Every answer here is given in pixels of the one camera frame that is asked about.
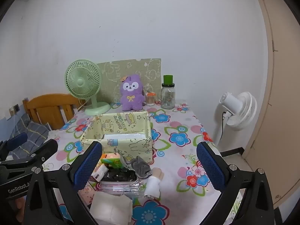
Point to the clear plastic bag pack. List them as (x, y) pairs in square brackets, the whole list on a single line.
[(121, 188)]

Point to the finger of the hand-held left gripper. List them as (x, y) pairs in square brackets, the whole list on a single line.
[(16, 143), (44, 151)]

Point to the green desk fan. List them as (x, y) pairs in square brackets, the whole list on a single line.
[(82, 82)]

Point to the cotton swab jar orange lid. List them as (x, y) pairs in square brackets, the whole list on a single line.
[(150, 100)]

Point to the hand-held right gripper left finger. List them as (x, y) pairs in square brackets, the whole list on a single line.
[(90, 166)]

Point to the glass jar green lid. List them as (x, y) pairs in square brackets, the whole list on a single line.
[(168, 98)]

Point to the grey sock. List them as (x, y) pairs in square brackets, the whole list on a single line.
[(140, 167)]

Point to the person's left hand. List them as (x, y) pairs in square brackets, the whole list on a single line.
[(18, 207)]

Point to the black plastic bag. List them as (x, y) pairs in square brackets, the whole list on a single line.
[(119, 175)]

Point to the orange green tissue pack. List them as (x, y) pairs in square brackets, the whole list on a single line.
[(112, 160)]

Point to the yellow-green printed storage box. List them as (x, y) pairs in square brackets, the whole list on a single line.
[(138, 145)]

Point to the white standing fan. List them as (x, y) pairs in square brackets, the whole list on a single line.
[(234, 105)]

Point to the small white pink tissue packet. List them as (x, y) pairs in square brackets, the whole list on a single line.
[(99, 172)]

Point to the wooden chair back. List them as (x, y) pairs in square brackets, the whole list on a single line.
[(46, 103)]

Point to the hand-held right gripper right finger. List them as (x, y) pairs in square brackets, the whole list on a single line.
[(209, 166)]

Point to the beige door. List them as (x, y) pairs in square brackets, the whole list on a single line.
[(281, 98)]

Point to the beige and white sock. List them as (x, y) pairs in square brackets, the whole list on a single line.
[(153, 187)]

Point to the wall socket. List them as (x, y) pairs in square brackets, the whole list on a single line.
[(16, 107)]

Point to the blue plaid bedding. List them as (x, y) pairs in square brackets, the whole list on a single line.
[(35, 129)]

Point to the purple plush toy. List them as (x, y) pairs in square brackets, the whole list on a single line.
[(132, 98)]

